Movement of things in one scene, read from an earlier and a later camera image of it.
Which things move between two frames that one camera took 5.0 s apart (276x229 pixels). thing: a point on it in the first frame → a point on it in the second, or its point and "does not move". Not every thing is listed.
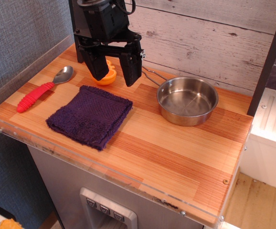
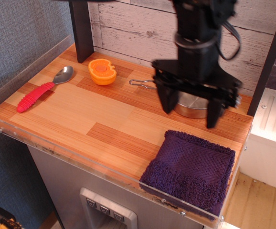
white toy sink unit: [267, 158] does not move
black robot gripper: [103, 25] → [197, 70]
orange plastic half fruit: [110, 78] does not move
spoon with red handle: [65, 74] does not move
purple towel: [91, 117] → [190, 175]
